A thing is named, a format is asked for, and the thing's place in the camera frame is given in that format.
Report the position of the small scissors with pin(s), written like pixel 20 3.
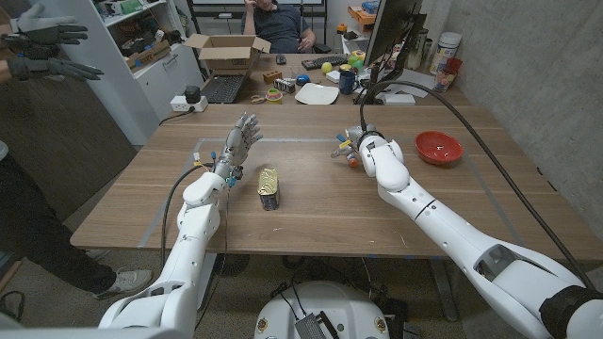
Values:
pixel 257 99

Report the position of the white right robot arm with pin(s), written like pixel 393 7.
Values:
pixel 447 221

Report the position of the person's left gloved hand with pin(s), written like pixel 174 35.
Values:
pixel 47 32

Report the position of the grey electronics box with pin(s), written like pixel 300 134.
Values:
pixel 311 327

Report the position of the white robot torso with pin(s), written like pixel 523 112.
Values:
pixel 339 306

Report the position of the person's right gloved hand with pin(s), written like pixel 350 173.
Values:
pixel 47 68

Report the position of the white power strip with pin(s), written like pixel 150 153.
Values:
pixel 179 103

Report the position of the blue round object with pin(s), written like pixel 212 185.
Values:
pixel 303 80

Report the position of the open cardboard box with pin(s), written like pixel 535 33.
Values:
pixel 226 59

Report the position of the orange glue stick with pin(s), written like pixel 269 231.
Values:
pixel 353 162

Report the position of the white wipes canister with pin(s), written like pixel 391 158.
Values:
pixel 445 49

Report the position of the orange storage box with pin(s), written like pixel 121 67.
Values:
pixel 362 15

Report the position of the grey table leg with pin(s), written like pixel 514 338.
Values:
pixel 209 278
pixel 444 289

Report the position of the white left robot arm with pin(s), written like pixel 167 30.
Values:
pixel 193 226

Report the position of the dark blue mug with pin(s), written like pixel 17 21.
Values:
pixel 347 82

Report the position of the black monitor on stand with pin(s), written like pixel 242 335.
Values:
pixel 391 23

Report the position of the black laptop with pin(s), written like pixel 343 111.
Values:
pixel 223 88

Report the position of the flat white box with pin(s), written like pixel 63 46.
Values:
pixel 399 99

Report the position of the white plate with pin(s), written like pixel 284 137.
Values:
pixel 316 94

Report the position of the orange toy brick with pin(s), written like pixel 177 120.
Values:
pixel 272 77

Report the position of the small white container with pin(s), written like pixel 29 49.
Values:
pixel 333 76

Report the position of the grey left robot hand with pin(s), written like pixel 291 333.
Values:
pixel 238 146

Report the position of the black power adapter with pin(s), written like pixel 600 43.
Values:
pixel 192 94

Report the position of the seated person in dark shirt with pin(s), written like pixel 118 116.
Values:
pixel 278 28

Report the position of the white paper sheet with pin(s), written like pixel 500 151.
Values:
pixel 419 77

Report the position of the white shelf cabinet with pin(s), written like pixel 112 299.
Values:
pixel 155 82

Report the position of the dark bottle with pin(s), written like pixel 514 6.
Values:
pixel 417 52

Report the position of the standing person in dark trousers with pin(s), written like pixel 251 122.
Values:
pixel 28 226

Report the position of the red bowl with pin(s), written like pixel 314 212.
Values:
pixel 438 147

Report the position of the yellow ball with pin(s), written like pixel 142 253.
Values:
pixel 327 68

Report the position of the dark computer mouse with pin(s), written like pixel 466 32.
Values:
pixel 281 59

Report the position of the gold-topped tin can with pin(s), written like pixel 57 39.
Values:
pixel 268 188

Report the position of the black keyboard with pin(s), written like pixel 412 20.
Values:
pixel 325 61

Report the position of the stacked coloured cups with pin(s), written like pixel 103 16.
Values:
pixel 273 96

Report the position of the small black white rack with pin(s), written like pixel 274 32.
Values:
pixel 284 85

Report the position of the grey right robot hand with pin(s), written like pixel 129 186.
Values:
pixel 355 136

